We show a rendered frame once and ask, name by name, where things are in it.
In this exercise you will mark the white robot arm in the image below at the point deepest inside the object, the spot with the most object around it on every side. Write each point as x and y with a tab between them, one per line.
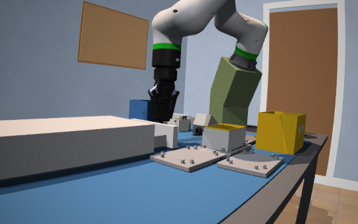
190	17

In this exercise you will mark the blue open-top bin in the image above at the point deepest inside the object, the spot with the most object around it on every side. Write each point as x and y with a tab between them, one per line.
142	110

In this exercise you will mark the blue bench mat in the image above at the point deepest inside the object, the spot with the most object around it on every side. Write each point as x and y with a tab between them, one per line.
133	191

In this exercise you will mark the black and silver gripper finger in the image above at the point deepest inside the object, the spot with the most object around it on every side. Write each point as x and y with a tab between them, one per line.
158	104
170	103

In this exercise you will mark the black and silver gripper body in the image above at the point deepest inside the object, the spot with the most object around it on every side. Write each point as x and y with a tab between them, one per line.
164	77

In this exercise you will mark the yellow bin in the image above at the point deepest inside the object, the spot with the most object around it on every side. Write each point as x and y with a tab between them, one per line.
280	132

